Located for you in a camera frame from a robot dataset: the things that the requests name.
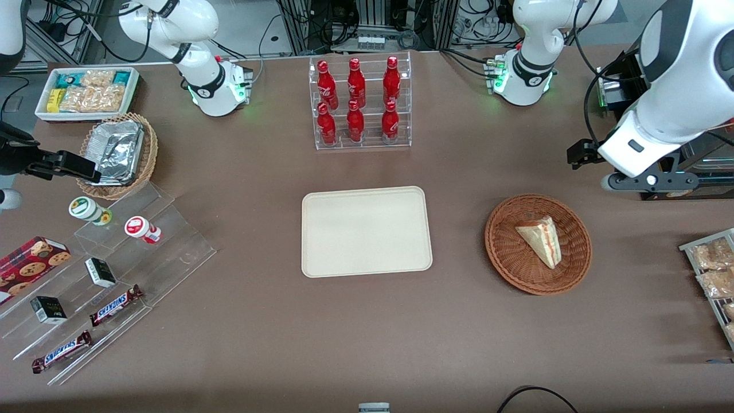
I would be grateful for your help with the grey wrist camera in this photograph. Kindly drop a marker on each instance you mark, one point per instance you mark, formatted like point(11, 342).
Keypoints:
point(654, 182)
point(9, 199)

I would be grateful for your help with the aluminium foil container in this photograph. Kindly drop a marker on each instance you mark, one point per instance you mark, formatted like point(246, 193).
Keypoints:
point(114, 150)

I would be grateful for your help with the clear cracker bag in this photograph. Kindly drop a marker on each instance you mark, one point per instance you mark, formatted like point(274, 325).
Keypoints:
point(82, 99)
point(98, 77)
point(113, 97)

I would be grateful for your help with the small black box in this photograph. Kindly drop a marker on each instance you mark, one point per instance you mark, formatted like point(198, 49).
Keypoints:
point(101, 272)
point(48, 310)

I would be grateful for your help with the teal snack packet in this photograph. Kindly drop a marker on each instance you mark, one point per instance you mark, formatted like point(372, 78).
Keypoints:
point(67, 81)

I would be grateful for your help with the light wicker basket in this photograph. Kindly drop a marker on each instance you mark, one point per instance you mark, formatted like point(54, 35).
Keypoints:
point(146, 163)

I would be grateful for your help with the tray of packaged snacks right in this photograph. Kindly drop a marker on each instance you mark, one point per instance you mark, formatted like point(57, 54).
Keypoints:
point(688, 249)

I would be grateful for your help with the red cap yoghurt bottle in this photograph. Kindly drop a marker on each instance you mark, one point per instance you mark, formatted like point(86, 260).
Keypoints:
point(139, 228)

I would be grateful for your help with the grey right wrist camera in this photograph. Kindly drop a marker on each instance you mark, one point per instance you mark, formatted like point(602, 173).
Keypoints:
point(9, 199)

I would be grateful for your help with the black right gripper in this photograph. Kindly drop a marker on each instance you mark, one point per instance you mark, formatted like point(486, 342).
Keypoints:
point(12, 155)

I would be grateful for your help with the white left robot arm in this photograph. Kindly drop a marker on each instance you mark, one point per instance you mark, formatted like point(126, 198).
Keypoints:
point(671, 86)

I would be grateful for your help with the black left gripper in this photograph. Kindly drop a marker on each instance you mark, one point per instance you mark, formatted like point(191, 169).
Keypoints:
point(582, 152)

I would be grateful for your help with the brown wicker basket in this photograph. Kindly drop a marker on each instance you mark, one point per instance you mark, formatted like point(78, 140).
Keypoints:
point(510, 258)

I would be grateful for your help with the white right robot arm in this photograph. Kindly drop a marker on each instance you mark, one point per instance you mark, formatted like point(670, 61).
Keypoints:
point(202, 80)

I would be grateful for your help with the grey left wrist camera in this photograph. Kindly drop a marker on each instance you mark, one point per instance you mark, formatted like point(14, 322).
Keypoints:
point(654, 182)

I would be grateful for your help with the red cola bottle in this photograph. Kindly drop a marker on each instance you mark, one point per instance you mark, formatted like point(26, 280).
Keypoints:
point(391, 83)
point(327, 86)
point(390, 126)
point(356, 86)
point(355, 125)
point(326, 127)

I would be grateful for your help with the black box with green light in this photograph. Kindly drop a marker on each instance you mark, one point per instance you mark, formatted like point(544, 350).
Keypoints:
point(625, 80)

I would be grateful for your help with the Snickers bar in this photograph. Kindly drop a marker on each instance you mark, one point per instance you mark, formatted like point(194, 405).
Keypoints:
point(114, 305)
point(62, 351)

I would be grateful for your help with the beige plastic tray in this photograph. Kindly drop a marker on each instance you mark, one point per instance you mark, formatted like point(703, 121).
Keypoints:
point(367, 232)

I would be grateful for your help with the clear acrylic bottle rack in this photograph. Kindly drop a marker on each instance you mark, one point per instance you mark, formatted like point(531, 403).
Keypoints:
point(373, 144)

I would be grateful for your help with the red cookie box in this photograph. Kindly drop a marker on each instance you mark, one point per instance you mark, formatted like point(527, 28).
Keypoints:
point(31, 261)

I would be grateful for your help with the white snack bin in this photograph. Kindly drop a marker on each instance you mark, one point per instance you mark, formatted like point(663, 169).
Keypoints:
point(43, 112)

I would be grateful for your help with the grey power strip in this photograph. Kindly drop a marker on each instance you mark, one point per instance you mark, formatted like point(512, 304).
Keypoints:
point(370, 42)

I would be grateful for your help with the green cap yoghurt bottle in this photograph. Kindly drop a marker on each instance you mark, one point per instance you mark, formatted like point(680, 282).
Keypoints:
point(86, 209)

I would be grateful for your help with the clear pastry bag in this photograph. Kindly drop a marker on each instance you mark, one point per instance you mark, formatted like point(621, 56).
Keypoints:
point(714, 254)
point(718, 283)

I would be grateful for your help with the clear acrylic step stand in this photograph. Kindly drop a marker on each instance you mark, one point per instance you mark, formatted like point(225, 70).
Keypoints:
point(172, 252)

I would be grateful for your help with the yellow snack packet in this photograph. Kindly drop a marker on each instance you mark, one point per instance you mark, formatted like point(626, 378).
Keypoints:
point(53, 101)

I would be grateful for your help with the triangle sandwich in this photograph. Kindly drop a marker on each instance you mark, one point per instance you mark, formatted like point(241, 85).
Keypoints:
point(542, 241)

